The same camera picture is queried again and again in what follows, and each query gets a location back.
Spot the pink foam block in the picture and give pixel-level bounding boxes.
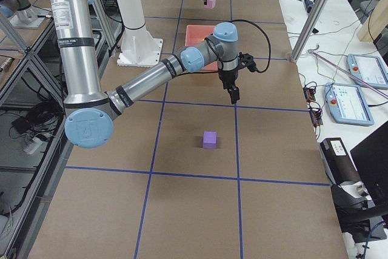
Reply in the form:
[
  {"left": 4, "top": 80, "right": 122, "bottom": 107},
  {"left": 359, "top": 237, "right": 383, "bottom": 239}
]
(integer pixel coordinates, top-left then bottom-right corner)
[{"left": 204, "top": 0, "right": 216, "bottom": 9}]

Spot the purple foam block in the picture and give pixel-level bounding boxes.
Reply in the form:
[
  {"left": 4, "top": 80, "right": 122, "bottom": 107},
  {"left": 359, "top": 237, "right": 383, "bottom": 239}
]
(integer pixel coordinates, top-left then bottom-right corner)
[{"left": 202, "top": 131, "right": 217, "bottom": 149}]

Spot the pink plastic bin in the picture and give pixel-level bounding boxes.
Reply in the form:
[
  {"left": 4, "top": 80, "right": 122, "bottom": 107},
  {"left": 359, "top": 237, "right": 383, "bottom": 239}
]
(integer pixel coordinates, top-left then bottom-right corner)
[{"left": 179, "top": 24, "right": 218, "bottom": 73}]

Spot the metal rod with hook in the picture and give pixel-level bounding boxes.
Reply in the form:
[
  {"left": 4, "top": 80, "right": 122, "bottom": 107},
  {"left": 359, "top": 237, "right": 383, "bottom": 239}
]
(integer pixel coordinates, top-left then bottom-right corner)
[{"left": 307, "top": 49, "right": 388, "bottom": 99}]

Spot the near teach pendant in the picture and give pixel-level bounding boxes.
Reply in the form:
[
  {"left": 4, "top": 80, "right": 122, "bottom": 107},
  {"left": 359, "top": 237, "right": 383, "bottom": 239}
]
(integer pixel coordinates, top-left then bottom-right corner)
[{"left": 325, "top": 82, "right": 374, "bottom": 126}]

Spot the teach pendant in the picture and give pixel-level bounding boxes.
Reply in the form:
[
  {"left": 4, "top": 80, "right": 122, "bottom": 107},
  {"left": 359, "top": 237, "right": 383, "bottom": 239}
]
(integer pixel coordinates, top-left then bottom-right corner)
[
  {"left": 346, "top": 54, "right": 387, "bottom": 89},
  {"left": 325, "top": 82, "right": 374, "bottom": 126}
]

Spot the black box with label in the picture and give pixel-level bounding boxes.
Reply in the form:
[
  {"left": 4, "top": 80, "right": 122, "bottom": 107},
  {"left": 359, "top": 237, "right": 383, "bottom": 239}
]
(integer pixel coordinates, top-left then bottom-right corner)
[{"left": 319, "top": 138, "right": 361, "bottom": 186}]

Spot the far teach pendant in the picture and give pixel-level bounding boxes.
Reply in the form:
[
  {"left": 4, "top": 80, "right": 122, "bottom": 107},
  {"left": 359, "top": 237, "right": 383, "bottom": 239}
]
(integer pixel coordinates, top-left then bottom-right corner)
[{"left": 346, "top": 54, "right": 387, "bottom": 89}]

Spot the black monitor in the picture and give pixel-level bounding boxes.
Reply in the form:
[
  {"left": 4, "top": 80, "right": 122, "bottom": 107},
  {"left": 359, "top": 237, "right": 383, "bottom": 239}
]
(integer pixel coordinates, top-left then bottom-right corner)
[{"left": 350, "top": 122, "right": 387, "bottom": 204}]

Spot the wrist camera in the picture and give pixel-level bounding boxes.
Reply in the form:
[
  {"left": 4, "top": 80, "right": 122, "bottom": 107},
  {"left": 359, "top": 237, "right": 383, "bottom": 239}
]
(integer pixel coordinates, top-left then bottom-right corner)
[{"left": 237, "top": 52, "right": 258, "bottom": 73}]

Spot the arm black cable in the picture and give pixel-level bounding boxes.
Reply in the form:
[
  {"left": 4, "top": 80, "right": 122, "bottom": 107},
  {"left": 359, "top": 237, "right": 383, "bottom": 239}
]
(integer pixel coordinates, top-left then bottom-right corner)
[{"left": 230, "top": 19, "right": 272, "bottom": 73}]

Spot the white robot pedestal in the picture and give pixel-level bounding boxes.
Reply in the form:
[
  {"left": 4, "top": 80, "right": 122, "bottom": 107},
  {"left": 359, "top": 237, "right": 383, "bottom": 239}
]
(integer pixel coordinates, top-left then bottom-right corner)
[{"left": 117, "top": 0, "right": 163, "bottom": 67}]

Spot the aluminium frame post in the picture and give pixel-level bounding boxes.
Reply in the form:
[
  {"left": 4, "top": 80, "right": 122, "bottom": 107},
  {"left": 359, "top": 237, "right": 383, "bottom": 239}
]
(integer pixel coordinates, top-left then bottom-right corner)
[{"left": 290, "top": 0, "right": 328, "bottom": 63}]

